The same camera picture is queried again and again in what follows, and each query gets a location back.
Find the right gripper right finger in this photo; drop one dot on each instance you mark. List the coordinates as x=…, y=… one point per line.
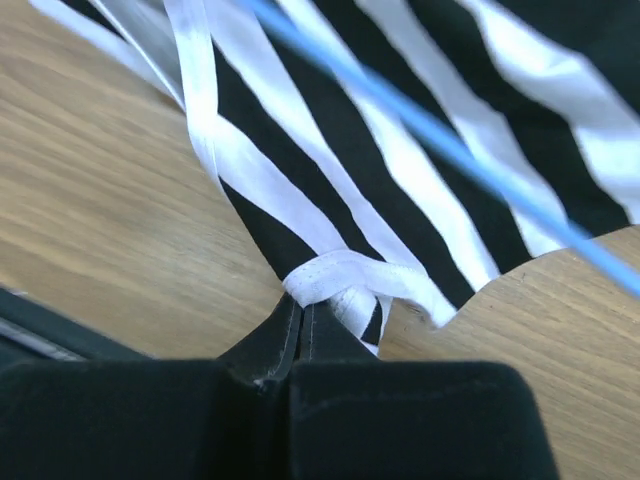
x=372, y=419

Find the blue wire hanger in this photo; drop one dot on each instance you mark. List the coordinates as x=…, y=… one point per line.
x=439, y=137

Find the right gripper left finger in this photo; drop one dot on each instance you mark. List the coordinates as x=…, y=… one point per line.
x=77, y=405

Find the wide striped tank top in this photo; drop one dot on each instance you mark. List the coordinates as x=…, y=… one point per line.
x=350, y=207

